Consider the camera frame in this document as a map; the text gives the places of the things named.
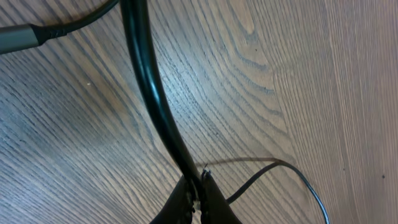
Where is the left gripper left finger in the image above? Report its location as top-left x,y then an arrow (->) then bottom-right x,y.
150,176 -> 193,224

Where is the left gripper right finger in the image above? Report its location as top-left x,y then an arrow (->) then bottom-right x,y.
200,170 -> 241,224

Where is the thin black usb cable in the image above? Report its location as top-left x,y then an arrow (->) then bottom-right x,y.
0,0 -> 331,224

